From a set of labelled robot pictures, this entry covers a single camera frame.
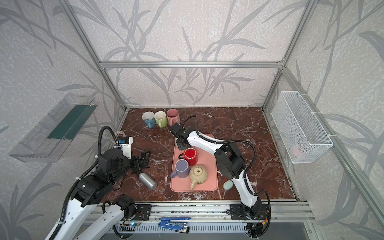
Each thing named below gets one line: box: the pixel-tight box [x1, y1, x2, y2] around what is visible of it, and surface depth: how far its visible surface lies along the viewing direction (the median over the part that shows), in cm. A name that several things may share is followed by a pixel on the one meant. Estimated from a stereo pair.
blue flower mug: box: [141, 111, 156, 129], surface depth 104 cm
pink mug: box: [166, 108, 181, 127], surface depth 105 cm
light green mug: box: [154, 111, 168, 128], surface depth 105 cm
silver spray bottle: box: [138, 172, 158, 191], surface depth 83 cm
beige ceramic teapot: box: [189, 165, 208, 191], surface depth 80 cm
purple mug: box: [170, 159, 190, 179], surface depth 82 cm
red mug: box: [178, 147, 199, 166], surface depth 88 cm
